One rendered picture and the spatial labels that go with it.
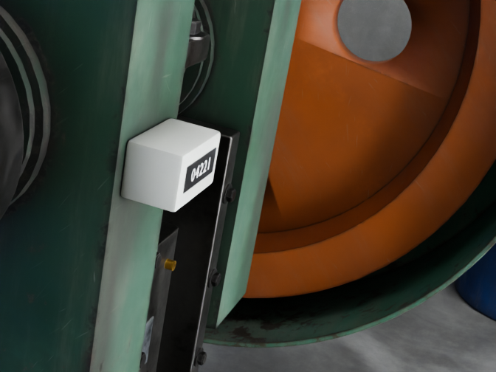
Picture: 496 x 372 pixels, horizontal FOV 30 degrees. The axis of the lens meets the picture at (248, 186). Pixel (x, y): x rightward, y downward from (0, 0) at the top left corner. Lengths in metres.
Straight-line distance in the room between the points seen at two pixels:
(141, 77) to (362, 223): 0.57
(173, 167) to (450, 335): 2.92
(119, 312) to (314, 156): 0.52
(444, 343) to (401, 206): 2.31
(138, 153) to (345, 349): 2.62
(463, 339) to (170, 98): 2.88
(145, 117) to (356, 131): 0.54
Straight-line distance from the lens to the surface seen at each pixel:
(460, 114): 1.06
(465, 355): 3.35
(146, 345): 0.90
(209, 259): 0.89
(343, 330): 1.13
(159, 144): 0.59
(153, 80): 0.61
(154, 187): 0.59
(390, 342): 3.29
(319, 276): 1.15
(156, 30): 0.59
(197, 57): 0.76
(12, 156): 0.55
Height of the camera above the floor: 1.52
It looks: 20 degrees down
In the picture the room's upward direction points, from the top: 10 degrees clockwise
